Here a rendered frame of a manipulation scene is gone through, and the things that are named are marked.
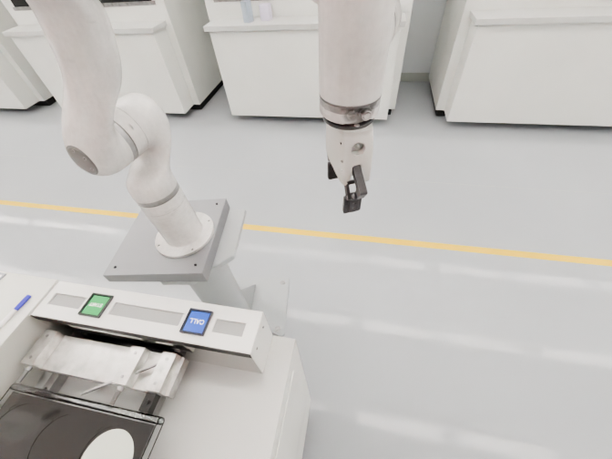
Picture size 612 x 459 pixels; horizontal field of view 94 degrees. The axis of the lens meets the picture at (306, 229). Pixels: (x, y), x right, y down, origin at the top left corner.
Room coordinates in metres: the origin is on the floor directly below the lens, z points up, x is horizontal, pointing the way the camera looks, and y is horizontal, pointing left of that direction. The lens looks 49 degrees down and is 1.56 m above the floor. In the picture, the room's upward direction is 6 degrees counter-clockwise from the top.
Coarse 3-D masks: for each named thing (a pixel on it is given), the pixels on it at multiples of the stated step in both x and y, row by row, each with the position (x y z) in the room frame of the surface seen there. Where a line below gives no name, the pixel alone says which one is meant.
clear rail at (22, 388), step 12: (12, 384) 0.21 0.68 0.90; (24, 384) 0.21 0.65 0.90; (48, 396) 0.18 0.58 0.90; (60, 396) 0.18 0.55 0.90; (72, 396) 0.17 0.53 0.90; (96, 408) 0.15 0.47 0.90; (108, 408) 0.14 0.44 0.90; (120, 408) 0.14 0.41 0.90; (144, 420) 0.12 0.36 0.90; (156, 420) 0.11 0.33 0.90
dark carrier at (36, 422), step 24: (0, 408) 0.16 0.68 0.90; (24, 408) 0.16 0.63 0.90; (48, 408) 0.16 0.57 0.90; (72, 408) 0.15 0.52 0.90; (0, 432) 0.12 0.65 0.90; (24, 432) 0.12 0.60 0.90; (48, 432) 0.11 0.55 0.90; (72, 432) 0.11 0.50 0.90; (96, 432) 0.11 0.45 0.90; (144, 432) 0.10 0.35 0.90; (0, 456) 0.08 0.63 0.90; (24, 456) 0.08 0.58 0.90; (48, 456) 0.07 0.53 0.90; (72, 456) 0.07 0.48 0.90
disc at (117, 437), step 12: (108, 432) 0.10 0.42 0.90; (120, 432) 0.10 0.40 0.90; (96, 444) 0.08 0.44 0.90; (108, 444) 0.08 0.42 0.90; (120, 444) 0.08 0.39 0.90; (132, 444) 0.08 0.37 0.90; (84, 456) 0.07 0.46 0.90; (96, 456) 0.07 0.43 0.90; (108, 456) 0.06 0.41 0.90; (120, 456) 0.06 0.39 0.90; (132, 456) 0.06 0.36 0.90
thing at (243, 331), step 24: (72, 288) 0.41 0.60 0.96; (96, 288) 0.40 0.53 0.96; (48, 312) 0.35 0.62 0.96; (72, 312) 0.34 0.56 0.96; (120, 312) 0.33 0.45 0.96; (144, 312) 0.32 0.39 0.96; (168, 312) 0.32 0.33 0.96; (216, 312) 0.30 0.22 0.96; (240, 312) 0.30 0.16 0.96; (168, 336) 0.26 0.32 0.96; (192, 336) 0.25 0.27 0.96; (216, 336) 0.25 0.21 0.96; (240, 336) 0.24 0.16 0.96; (264, 336) 0.26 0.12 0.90; (264, 360) 0.23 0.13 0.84
